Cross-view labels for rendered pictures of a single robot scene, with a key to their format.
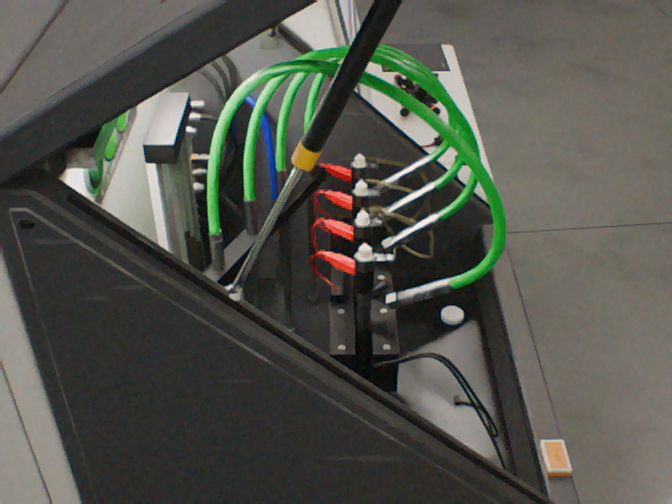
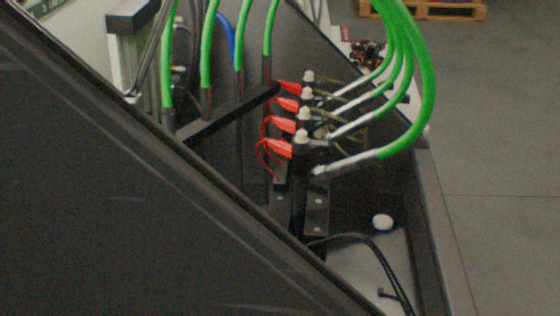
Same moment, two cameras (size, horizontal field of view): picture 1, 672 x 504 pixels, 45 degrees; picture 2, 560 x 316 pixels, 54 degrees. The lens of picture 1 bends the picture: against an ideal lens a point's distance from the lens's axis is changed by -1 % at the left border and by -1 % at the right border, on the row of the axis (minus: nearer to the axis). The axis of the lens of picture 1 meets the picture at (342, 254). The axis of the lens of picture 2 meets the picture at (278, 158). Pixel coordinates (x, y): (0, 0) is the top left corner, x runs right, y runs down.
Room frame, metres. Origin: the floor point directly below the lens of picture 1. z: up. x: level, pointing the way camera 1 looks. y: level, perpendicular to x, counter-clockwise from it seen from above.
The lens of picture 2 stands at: (0.16, -0.07, 1.51)
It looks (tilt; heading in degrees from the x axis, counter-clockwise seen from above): 30 degrees down; 5
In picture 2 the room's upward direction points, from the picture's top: 2 degrees clockwise
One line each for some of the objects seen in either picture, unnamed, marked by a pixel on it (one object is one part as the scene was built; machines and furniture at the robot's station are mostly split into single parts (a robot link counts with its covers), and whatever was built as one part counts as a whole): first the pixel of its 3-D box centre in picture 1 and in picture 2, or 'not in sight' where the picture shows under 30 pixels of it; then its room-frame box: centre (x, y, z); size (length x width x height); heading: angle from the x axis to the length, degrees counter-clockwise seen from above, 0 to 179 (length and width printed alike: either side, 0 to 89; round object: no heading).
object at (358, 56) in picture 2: (419, 89); (369, 51); (1.63, -0.17, 1.01); 0.23 x 0.11 x 0.06; 1
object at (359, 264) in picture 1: (371, 313); (305, 198); (0.89, -0.04, 1.01); 0.05 x 0.03 x 0.21; 91
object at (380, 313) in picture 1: (360, 313); (300, 208); (1.01, -0.03, 0.91); 0.34 x 0.10 x 0.15; 1
